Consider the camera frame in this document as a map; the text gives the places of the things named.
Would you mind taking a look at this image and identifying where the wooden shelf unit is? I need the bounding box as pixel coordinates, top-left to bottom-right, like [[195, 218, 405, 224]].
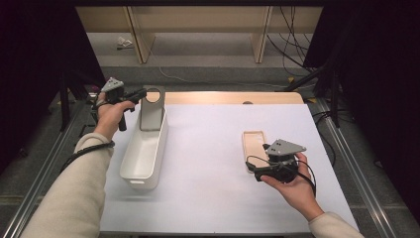
[[75, 5, 324, 64]]

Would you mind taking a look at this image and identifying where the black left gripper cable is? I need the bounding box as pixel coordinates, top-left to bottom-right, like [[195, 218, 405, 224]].
[[60, 140, 116, 173]]

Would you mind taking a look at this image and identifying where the white plastic bin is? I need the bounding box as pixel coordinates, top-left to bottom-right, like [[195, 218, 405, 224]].
[[119, 104, 169, 190]]

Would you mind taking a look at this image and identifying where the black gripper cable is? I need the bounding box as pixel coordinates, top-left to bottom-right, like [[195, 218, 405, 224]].
[[246, 155, 317, 196], [60, 140, 116, 173]]

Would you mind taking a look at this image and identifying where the bundle of black floor cables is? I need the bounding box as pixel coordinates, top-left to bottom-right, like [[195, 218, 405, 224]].
[[266, 6, 318, 77]]

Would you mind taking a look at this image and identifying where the white table cover sheet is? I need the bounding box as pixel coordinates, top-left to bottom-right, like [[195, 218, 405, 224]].
[[99, 103, 360, 234]]

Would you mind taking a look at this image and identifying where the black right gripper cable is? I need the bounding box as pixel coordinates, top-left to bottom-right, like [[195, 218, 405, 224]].
[[246, 155, 317, 196]]

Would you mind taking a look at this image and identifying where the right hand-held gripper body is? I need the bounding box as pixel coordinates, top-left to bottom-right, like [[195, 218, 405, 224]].
[[265, 138, 307, 183]]

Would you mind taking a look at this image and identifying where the person's left hand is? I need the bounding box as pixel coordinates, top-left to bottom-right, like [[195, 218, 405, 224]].
[[93, 92, 137, 142]]

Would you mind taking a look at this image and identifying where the grey phone case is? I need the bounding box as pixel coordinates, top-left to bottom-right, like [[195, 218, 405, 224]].
[[140, 86, 166, 132]]

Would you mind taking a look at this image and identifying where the aluminium floor rail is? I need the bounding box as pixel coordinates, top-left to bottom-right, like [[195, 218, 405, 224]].
[[315, 97, 420, 238], [0, 98, 87, 238]]

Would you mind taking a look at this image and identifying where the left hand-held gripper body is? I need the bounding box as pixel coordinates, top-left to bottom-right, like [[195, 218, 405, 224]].
[[99, 77, 138, 132]]

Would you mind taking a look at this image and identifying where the person's right hand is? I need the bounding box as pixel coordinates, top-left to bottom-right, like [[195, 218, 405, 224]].
[[261, 152, 325, 222]]

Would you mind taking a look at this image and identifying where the black metal stand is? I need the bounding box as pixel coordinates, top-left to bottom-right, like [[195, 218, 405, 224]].
[[284, 63, 342, 129], [58, 67, 107, 133]]

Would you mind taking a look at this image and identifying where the dark curtain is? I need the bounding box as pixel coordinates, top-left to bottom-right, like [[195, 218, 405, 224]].
[[302, 0, 420, 226], [0, 0, 107, 175]]

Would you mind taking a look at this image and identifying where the crumpled white paper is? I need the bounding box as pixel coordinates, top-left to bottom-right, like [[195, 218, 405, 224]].
[[116, 36, 134, 51]]

